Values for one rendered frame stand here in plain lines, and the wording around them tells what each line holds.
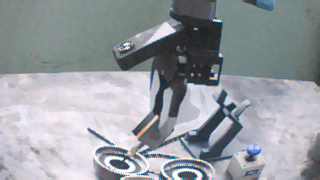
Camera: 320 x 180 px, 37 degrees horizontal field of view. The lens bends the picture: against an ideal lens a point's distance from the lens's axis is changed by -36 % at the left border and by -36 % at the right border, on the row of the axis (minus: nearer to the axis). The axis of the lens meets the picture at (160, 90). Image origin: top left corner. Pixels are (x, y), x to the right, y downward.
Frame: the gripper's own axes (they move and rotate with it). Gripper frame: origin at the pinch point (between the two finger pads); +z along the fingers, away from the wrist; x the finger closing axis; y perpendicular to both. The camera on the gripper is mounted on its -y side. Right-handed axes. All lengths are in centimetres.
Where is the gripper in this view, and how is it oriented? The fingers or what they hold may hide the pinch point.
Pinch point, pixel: (157, 125)
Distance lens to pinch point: 110.9
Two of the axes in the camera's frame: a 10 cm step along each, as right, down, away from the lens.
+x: -3.6, -4.7, 8.0
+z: -1.8, 8.8, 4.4
